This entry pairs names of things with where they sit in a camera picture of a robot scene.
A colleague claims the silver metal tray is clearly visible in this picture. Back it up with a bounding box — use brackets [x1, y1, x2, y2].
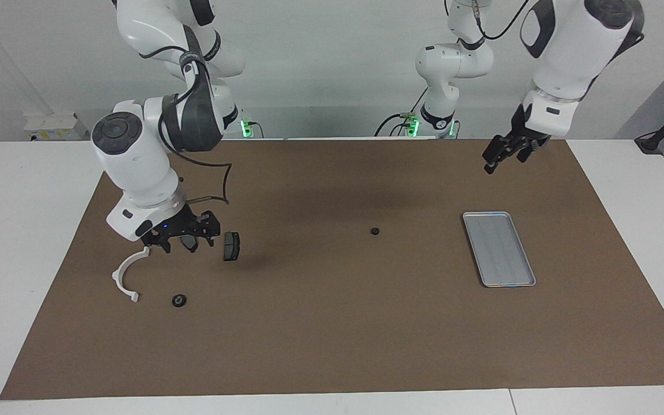
[462, 212, 537, 288]

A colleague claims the dark rectangular brake pad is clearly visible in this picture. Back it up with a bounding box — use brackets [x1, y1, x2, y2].
[223, 232, 242, 262]

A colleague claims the brown table mat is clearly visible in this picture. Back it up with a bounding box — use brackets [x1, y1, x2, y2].
[0, 138, 664, 401]

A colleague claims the white power box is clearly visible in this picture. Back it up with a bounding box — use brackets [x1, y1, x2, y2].
[24, 112, 88, 141]

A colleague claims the white curved plastic bracket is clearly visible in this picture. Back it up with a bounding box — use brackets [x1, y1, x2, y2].
[112, 247, 151, 303]

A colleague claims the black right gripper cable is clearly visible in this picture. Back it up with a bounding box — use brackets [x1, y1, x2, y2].
[139, 26, 233, 206]

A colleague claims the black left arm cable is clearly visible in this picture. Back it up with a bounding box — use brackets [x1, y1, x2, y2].
[470, 0, 531, 41]

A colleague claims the black base cable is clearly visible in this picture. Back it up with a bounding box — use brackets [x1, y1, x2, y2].
[373, 86, 429, 137]

